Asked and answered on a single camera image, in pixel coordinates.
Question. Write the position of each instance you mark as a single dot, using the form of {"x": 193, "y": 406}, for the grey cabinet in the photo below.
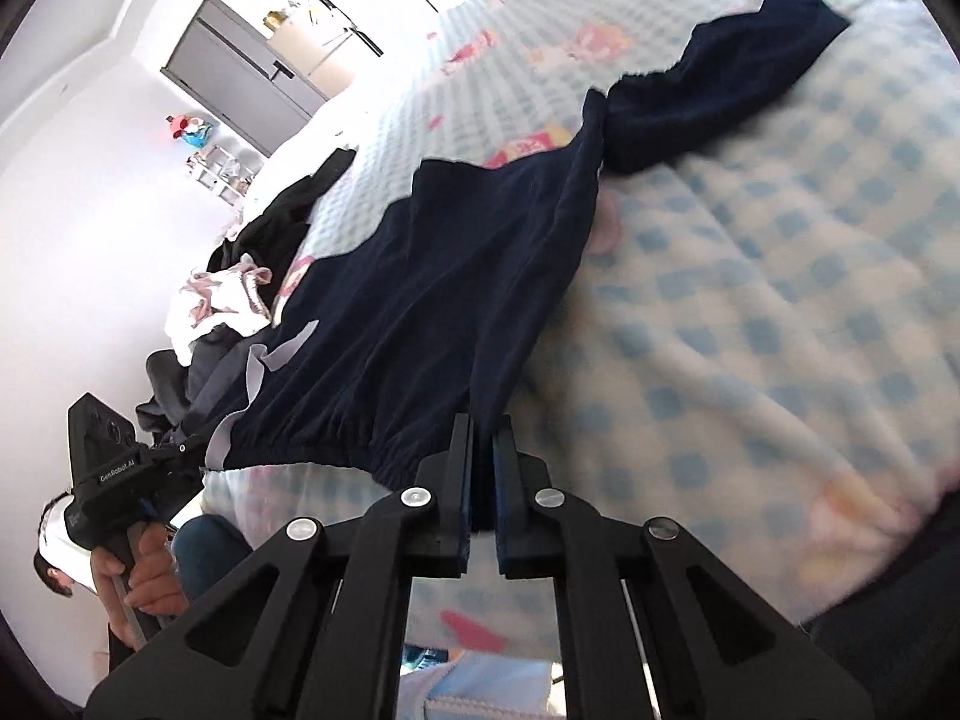
{"x": 225, "y": 67}

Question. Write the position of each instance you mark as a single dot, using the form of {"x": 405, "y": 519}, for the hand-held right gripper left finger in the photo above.
{"x": 465, "y": 484}

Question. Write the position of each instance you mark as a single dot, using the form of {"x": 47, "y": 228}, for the navy blue garment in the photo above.
{"x": 450, "y": 277}

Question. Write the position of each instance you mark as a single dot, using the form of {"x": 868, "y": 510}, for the white and pink garment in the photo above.
{"x": 217, "y": 307}

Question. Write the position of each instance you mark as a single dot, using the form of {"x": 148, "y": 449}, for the person's left hand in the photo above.
{"x": 161, "y": 577}

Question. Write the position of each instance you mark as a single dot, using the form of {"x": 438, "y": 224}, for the small storage rack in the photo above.
{"x": 221, "y": 172}

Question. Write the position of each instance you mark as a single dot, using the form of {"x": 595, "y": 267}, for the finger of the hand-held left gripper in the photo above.
{"x": 180, "y": 457}

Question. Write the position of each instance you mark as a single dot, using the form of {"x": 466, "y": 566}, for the dark grey clothes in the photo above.
{"x": 202, "y": 382}

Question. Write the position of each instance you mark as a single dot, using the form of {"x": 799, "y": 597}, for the black garment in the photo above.
{"x": 300, "y": 195}

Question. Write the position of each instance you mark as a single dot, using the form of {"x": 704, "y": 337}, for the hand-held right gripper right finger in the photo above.
{"x": 501, "y": 491}

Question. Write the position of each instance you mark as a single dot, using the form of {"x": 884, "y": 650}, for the person's legs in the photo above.
{"x": 214, "y": 555}

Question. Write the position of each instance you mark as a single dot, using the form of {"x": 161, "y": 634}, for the blue checkered printed blanket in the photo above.
{"x": 750, "y": 315}

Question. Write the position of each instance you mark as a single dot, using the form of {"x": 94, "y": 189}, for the person's upper body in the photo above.
{"x": 60, "y": 532}

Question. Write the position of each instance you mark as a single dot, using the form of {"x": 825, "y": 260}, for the red and blue plush toy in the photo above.
{"x": 191, "y": 131}

